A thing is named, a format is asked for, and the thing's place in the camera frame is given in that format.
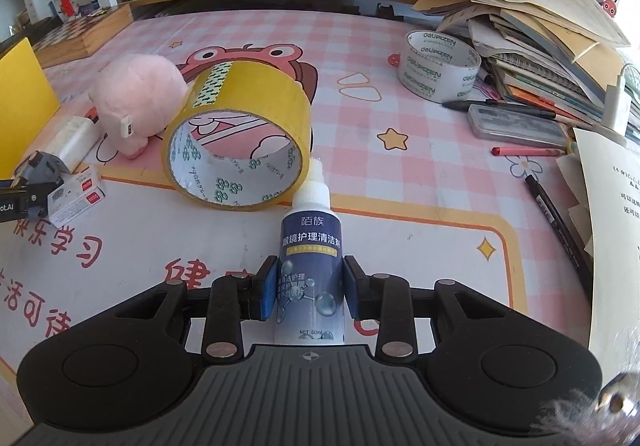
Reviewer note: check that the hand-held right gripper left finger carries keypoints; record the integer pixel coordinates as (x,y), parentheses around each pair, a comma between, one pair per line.
(267,291)

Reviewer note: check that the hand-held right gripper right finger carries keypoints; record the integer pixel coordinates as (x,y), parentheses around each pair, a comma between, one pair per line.
(354,291)

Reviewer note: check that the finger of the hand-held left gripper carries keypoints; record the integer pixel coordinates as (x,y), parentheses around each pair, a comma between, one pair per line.
(34,205)

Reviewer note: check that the white blue spray bottle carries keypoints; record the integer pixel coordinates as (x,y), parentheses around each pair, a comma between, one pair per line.
(310,236)

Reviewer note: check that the yellow cardboard box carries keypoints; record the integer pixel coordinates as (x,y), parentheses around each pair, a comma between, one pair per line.
(25,85)

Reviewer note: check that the yellow tape roll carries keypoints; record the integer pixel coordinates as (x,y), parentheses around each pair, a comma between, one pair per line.
(250,90)

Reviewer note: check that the pink checked desktop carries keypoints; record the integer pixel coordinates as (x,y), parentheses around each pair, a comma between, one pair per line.
(390,196)

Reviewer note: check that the white tube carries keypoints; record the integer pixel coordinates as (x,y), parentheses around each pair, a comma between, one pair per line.
(70,140)

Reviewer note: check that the pink plush pig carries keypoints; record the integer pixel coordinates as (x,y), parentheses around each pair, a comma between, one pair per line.
(135,90)

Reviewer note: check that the wooden chessboard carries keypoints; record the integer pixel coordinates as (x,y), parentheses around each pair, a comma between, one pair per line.
(82,33)

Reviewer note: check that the black marker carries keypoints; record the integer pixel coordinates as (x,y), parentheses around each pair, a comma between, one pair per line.
(560,231)

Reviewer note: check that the red pencil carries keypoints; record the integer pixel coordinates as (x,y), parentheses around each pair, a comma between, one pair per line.
(525,151)

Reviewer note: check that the grey pencil case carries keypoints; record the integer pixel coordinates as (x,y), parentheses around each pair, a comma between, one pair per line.
(515,125)

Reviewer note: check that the black pen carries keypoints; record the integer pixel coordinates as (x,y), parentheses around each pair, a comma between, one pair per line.
(500,108)

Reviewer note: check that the white printed tape roll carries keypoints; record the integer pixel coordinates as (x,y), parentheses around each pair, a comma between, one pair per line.
(440,70)

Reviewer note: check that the white printed paper sheets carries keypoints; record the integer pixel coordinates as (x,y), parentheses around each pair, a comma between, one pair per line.
(615,236)

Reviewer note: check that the black binder clip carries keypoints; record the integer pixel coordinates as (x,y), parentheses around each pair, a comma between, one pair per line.
(385,9)

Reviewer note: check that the pile of books and papers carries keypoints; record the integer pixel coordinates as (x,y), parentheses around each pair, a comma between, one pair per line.
(540,40)

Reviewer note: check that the white upright charger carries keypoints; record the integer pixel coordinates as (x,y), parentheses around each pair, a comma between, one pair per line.
(617,100)

